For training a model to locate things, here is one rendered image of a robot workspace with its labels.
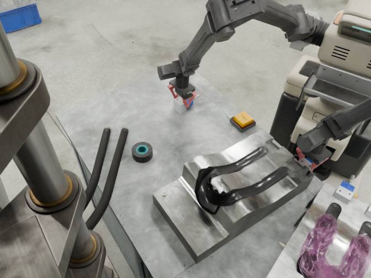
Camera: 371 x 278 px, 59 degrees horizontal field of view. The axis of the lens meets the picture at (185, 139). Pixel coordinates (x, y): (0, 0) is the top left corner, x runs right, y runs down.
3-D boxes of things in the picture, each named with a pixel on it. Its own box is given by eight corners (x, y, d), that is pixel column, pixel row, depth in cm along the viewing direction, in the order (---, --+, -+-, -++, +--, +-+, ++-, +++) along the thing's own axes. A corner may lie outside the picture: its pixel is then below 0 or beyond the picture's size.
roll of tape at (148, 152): (157, 152, 129) (156, 146, 127) (145, 166, 124) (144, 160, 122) (139, 144, 132) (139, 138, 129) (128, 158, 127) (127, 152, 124)
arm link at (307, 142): (355, 132, 101) (339, 108, 102) (331, 148, 96) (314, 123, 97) (328, 144, 111) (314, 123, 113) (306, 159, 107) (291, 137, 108)
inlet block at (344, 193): (343, 176, 120) (349, 167, 116) (356, 183, 118) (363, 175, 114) (329, 200, 113) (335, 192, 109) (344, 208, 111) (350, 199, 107)
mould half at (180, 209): (258, 143, 134) (265, 119, 124) (307, 188, 120) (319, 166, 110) (153, 202, 114) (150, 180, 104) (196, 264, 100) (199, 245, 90)
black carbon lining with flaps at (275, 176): (261, 148, 123) (266, 131, 116) (292, 177, 114) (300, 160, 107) (184, 191, 109) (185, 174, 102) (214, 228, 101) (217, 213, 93)
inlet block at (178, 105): (195, 96, 152) (196, 87, 148) (202, 102, 150) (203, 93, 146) (173, 108, 146) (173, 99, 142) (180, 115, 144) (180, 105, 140)
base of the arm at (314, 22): (326, 22, 120) (294, 12, 124) (325, 16, 112) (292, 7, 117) (315, 45, 122) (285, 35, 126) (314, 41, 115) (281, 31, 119)
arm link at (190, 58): (240, 29, 85) (229, -10, 85) (221, 33, 83) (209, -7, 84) (196, 76, 126) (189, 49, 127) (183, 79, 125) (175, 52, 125)
